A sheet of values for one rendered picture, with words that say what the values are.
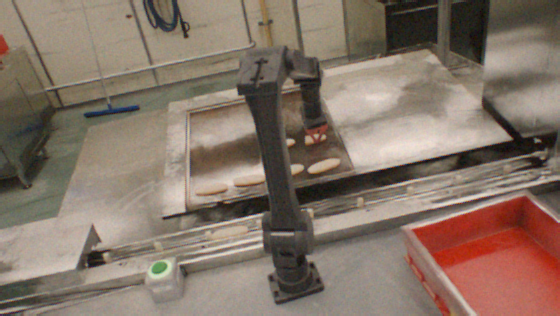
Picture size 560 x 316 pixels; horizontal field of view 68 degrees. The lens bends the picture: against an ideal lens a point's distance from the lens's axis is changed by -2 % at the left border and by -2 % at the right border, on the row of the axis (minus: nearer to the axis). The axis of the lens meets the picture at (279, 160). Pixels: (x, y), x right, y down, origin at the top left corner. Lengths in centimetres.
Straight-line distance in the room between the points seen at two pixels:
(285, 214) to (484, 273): 46
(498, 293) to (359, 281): 29
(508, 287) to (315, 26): 378
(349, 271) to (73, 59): 436
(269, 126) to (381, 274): 46
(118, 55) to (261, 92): 419
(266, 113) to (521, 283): 65
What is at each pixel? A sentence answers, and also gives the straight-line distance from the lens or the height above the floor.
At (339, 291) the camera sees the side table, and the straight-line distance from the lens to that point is 100.
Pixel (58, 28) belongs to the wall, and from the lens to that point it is 498.
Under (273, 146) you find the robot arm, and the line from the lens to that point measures 79.
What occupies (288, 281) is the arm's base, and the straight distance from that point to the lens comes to 97.
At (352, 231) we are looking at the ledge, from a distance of 110.
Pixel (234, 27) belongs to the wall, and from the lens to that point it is 471.
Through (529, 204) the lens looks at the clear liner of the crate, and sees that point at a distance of 112.
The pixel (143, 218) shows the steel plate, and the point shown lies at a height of 82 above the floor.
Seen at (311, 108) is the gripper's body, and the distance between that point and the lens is 124.
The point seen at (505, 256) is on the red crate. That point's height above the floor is 82.
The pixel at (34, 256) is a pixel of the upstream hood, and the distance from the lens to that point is 128.
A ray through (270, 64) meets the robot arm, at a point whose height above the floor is 134.
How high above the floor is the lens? 159
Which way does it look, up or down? 32 degrees down
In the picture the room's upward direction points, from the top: 11 degrees counter-clockwise
